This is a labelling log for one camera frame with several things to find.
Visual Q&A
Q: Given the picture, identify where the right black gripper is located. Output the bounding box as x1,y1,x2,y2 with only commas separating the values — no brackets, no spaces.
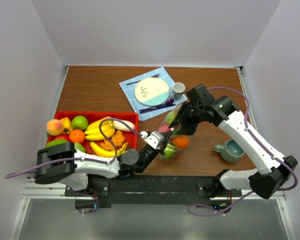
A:
168,100,205,136

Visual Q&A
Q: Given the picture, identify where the red apple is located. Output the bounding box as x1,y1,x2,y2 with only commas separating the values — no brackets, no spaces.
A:
158,123,171,133

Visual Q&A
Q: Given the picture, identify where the green lime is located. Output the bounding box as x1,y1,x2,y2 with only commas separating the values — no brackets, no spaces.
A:
157,142,181,161
163,111,175,125

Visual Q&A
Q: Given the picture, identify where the clear orange zip top bag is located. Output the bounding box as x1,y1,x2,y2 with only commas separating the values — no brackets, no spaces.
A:
156,103,191,162

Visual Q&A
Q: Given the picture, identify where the orange fruit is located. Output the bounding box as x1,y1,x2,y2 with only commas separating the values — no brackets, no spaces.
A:
69,129,86,144
171,135,190,150

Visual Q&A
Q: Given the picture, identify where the white radish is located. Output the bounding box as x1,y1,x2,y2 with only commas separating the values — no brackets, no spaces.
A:
112,120,136,132

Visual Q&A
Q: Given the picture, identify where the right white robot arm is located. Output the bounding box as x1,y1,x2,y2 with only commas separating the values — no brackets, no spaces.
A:
169,84,298,199

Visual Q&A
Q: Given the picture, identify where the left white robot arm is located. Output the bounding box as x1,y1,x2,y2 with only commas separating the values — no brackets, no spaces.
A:
34,131,172,196

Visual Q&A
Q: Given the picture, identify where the purple spoon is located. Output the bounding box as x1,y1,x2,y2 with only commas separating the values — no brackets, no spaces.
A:
139,98,175,112

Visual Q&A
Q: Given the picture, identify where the blue checked cloth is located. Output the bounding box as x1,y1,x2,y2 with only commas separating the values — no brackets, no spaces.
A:
119,67,187,122

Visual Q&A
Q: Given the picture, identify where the grey ceramic mug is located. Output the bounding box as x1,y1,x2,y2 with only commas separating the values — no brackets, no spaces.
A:
171,82,186,100

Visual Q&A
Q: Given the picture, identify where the purple knife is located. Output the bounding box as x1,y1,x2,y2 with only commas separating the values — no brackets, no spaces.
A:
139,104,176,114

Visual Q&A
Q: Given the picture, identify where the cream and blue plate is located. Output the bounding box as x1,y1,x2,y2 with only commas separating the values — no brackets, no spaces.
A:
134,77,170,107

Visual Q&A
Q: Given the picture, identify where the yellow banana bunch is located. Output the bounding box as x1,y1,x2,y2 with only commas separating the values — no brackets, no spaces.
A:
90,141,129,158

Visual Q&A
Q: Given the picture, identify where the orange ginger root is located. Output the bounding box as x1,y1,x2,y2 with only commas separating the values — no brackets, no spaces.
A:
100,130,125,151

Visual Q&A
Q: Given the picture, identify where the purple fork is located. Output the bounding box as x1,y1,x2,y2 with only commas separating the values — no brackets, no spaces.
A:
126,73,160,86

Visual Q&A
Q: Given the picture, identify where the green apple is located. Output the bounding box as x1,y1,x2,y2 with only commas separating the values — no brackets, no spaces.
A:
71,115,89,131

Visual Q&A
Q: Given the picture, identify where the large green guava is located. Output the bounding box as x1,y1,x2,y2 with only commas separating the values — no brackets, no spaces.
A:
74,142,86,153

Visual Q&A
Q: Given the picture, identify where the small yellow pepper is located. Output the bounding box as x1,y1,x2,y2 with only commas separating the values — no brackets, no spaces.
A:
60,117,73,135

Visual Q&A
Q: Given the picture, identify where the peach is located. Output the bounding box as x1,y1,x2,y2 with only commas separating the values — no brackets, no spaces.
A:
46,119,64,136

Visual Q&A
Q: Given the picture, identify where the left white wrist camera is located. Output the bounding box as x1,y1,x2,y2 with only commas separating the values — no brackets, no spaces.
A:
140,131,165,150

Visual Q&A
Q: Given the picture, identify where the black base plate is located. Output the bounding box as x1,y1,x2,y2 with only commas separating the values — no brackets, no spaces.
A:
80,174,242,208

